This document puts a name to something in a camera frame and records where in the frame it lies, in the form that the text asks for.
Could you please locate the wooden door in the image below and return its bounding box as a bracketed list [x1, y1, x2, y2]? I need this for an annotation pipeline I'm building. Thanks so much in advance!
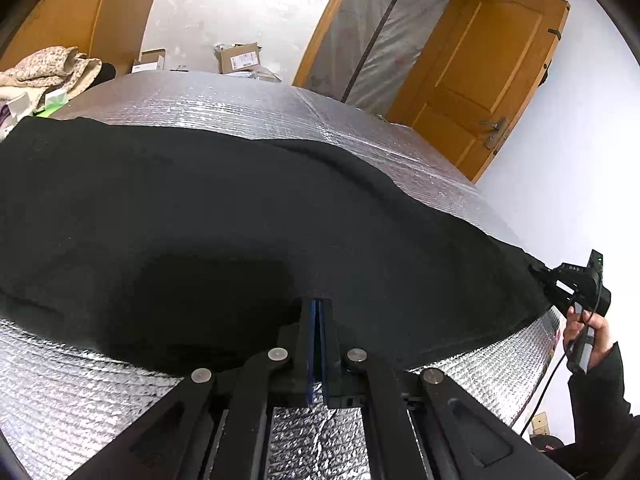
[387, 0, 571, 184]

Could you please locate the wooden door frame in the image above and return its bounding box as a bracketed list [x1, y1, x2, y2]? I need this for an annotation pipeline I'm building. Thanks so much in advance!
[292, 0, 486, 92]

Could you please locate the person's right forearm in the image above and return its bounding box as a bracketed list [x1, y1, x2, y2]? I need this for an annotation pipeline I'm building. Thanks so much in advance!
[567, 342, 637, 480]

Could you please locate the metal door handle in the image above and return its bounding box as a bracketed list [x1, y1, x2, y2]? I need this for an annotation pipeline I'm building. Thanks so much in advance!
[477, 117, 509, 151]

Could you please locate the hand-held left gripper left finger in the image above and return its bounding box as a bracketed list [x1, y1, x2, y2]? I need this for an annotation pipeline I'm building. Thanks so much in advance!
[65, 299, 317, 480]

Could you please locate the person's right hand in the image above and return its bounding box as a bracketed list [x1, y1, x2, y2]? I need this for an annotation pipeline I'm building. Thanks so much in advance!
[563, 307, 619, 369]

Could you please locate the black cable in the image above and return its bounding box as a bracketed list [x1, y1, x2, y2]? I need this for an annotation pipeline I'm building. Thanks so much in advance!
[520, 345, 569, 437]

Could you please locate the silver quilted foil mat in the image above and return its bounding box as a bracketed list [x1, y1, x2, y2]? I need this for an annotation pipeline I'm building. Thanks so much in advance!
[0, 71, 564, 480]

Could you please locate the beige floral blanket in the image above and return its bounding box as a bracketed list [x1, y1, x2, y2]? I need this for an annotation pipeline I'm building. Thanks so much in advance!
[0, 46, 104, 106]

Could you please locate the labelled cardboard box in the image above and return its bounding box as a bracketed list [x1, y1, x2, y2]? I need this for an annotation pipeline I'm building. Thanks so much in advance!
[215, 42, 264, 75]

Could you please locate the clear plastic door curtain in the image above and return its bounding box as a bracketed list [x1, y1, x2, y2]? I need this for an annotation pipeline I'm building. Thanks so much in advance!
[307, 0, 456, 114]

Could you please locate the small white box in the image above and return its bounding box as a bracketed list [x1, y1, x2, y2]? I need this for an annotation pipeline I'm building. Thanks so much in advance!
[132, 49, 167, 74]

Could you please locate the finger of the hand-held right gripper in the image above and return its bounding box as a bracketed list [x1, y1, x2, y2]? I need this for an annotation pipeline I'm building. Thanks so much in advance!
[527, 262, 563, 283]
[537, 281, 577, 312]

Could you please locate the wooden wardrobe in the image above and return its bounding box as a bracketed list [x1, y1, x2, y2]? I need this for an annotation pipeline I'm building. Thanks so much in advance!
[0, 0, 171, 74]

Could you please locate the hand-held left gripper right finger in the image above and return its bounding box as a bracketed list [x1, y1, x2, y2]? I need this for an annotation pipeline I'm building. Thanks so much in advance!
[320, 300, 576, 480]

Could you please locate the black garment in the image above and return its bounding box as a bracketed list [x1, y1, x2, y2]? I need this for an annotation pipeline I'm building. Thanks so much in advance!
[0, 116, 551, 377]

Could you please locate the green packet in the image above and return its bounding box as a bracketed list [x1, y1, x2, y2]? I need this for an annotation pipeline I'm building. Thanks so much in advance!
[42, 87, 69, 114]

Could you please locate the pile of plastic bags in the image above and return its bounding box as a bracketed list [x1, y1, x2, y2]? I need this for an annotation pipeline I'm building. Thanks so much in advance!
[230, 65, 284, 84]

